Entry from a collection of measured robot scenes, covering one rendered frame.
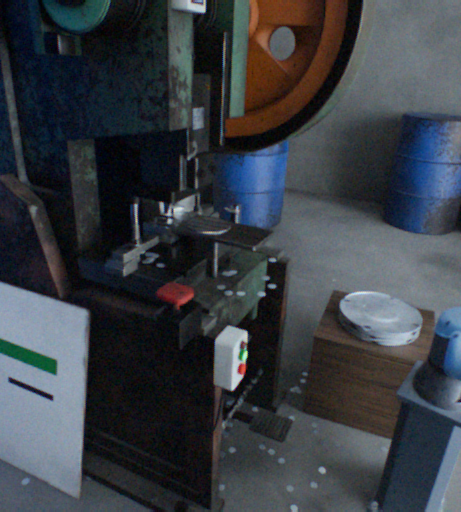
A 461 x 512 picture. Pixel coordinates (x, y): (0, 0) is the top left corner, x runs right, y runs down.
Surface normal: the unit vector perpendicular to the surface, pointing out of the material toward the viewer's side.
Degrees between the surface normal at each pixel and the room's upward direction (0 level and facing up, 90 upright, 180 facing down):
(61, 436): 78
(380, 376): 90
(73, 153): 90
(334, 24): 90
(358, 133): 90
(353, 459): 0
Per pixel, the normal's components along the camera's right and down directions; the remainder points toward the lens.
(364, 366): -0.37, 0.37
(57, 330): -0.39, 0.17
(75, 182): 0.90, 0.22
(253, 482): 0.05, -0.91
